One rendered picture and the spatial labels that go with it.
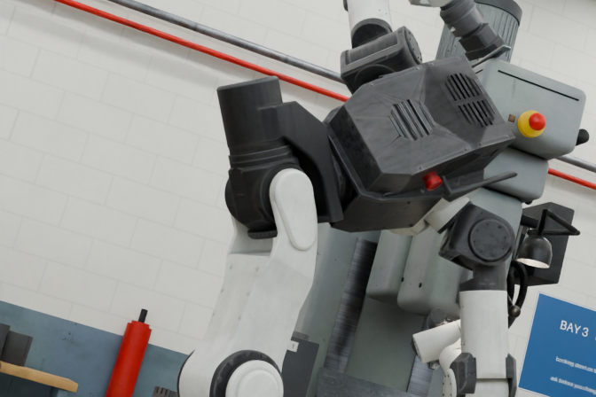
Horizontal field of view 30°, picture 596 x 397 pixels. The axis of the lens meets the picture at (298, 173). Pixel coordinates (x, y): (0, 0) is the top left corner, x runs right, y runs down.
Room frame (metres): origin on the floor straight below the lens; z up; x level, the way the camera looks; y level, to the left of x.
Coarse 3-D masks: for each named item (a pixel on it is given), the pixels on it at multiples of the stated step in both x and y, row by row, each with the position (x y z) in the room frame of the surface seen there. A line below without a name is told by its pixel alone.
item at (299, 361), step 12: (300, 336) 2.53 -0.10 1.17; (288, 348) 2.51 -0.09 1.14; (300, 348) 2.51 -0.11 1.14; (312, 348) 2.52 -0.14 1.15; (288, 360) 2.51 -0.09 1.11; (300, 360) 2.52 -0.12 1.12; (312, 360) 2.52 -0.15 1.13; (288, 372) 2.51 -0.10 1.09; (300, 372) 2.52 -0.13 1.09; (288, 384) 2.51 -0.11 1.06; (300, 384) 2.52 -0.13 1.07; (288, 396) 2.51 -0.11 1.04; (300, 396) 2.52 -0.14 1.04
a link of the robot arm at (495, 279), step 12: (468, 264) 2.13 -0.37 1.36; (480, 264) 2.07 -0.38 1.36; (504, 264) 2.09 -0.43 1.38; (480, 276) 2.08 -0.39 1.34; (492, 276) 2.08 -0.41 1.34; (504, 276) 2.09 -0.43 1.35; (468, 288) 2.09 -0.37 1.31; (480, 288) 2.08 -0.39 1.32; (492, 288) 2.08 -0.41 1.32; (504, 288) 2.09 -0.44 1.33
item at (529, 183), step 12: (504, 156) 2.50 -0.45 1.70; (516, 156) 2.50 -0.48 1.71; (528, 156) 2.51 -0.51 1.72; (492, 168) 2.49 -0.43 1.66; (504, 168) 2.50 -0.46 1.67; (516, 168) 2.50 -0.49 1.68; (528, 168) 2.51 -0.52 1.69; (540, 168) 2.52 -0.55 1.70; (504, 180) 2.50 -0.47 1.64; (516, 180) 2.51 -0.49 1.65; (528, 180) 2.51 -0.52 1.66; (540, 180) 2.52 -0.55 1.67; (504, 192) 2.56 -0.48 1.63; (516, 192) 2.52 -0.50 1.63; (528, 192) 2.52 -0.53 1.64; (540, 192) 2.52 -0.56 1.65
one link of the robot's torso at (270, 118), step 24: (240, 96) 1.87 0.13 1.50; (264, 96) 1.87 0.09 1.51; (240, 120) 1.89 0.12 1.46; (264, 120) 1.88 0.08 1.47; (288, 120) 1.90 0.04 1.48; (312, 120) 1.92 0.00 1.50; (240, 144) 1.90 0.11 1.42; (264, 144) 1.90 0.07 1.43; (288, 144) 1.92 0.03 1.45; (312, 144) 1.93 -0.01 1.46; (312, 168) 2.01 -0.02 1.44; (336, 192) 1.97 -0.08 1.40; (336, 216) 1.98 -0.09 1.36
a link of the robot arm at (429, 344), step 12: (432, 312) 2.36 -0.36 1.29; (444, 312) 2.36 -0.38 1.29; (432, 324) 2.41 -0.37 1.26; (444, 324) 2.38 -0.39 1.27; (456, 324) 2.37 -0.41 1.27; (420, 336) 2.37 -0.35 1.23; (432, 336) 2.36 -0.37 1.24; (444, 336) 2.36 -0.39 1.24; (456, 336) 2.36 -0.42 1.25; (420, 348) 2.36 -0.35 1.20; (432, 348) 2.36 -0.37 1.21; (420, 360) 2.39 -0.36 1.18; (432, 360) 2.39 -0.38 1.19
